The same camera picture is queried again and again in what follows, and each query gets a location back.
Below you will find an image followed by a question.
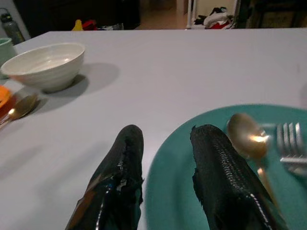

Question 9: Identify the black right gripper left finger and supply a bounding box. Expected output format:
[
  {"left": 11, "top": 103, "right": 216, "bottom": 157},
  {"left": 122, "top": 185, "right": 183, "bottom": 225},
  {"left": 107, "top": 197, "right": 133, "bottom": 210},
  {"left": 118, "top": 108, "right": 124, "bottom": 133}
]
[{"left": 65, "top": 124, "right": 144, "bottom": 230}]

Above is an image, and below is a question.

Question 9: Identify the orange placemat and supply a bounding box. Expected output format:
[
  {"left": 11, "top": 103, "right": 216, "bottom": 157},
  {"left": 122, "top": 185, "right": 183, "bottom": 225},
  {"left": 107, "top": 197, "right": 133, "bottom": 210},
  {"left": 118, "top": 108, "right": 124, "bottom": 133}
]
[{"left": 0, "top": 84, "right": 12, "bottom": 108}]

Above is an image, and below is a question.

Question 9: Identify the grey water bottle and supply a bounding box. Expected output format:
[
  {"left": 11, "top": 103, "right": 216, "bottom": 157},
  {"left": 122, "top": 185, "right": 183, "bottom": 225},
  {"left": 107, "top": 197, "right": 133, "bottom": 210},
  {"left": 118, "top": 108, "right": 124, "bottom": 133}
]
[{"left": 0, "top": 8, "right": 26, "bottom": 45}]

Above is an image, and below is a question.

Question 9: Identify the white shelf frame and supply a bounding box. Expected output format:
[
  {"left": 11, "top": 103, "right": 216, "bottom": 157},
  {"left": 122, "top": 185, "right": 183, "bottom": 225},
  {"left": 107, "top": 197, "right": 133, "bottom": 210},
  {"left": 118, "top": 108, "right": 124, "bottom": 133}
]
[{"left": 184, "top": 0, "right": 200, "bottom": 30}]

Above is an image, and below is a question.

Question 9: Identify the red object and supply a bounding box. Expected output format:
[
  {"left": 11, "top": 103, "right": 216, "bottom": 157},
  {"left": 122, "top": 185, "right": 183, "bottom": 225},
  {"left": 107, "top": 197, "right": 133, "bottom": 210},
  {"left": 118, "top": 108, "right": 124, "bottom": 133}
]
[{"left": 82, "top": 20, "right": 98, "bottom": 31}]

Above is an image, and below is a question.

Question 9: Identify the gold spoon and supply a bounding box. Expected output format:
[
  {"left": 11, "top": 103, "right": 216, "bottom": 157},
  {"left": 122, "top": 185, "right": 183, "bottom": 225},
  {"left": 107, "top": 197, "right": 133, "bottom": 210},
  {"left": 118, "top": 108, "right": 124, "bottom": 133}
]
[
  {"left": 226, "top": 113, "right": 282, "bottom": 214},
  {"left": 0, "top": 93, "right": 38, "bottom": 129}
]

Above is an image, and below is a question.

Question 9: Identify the silver fork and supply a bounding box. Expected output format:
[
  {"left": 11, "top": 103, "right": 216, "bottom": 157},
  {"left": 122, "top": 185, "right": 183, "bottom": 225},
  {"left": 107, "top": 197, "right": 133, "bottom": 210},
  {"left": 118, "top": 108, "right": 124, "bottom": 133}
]
[{"left": 276, "top": 122, "right": 307, "bottom": 177}]

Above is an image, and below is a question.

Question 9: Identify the mint green cup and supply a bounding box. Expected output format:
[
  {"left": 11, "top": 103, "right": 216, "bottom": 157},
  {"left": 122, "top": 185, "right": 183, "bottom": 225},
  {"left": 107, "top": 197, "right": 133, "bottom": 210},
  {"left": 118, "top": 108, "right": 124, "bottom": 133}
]
[{"left": 0, "top": 37, "right": 19, "bottom": 80}]

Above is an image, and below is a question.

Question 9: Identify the pile of clothes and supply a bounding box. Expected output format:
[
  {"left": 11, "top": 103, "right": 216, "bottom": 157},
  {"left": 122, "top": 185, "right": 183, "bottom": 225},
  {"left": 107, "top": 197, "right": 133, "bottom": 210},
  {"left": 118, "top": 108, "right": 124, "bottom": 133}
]
[{"left": 193, "top": 7, "right": 237, "bottom": 29}]

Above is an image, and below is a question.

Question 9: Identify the dark cabinet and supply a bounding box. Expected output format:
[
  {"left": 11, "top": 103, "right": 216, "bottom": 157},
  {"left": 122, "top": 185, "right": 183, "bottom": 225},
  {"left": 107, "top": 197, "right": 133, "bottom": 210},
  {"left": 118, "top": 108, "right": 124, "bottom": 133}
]
[{"left": 13, "top": 0, "right": 141, "bottom": 38}]

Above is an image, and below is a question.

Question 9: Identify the white ceramic bowl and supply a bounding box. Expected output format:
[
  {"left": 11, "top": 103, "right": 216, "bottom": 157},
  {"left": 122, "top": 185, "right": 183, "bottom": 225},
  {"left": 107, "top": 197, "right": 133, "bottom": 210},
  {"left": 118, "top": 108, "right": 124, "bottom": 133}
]
[{"left": 0, "top": 42, "right": 86, "bottom": 93}]

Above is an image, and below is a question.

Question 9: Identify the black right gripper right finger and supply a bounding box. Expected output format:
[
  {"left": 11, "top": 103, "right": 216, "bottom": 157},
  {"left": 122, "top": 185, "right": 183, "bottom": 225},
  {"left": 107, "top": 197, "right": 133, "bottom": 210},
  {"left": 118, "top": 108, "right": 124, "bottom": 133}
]
[{"left": 190, "top": 124, "right": 290, "bottom": 230}]

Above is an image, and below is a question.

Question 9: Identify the teal round plate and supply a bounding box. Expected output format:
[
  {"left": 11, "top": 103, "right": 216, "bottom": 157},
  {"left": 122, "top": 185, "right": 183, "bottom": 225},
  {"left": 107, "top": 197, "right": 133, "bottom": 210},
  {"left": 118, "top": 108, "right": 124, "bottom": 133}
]
[{"left": 145, "top": 103, "right": 307, "bottom": 230}]

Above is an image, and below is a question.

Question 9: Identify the yellow toy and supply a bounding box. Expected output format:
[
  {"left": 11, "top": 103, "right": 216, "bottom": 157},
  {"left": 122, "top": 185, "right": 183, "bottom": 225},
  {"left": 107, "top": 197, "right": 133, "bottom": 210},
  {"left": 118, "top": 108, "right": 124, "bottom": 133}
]
[{"left": 72, "top": 19, "right": 83, "bottom": 32}]

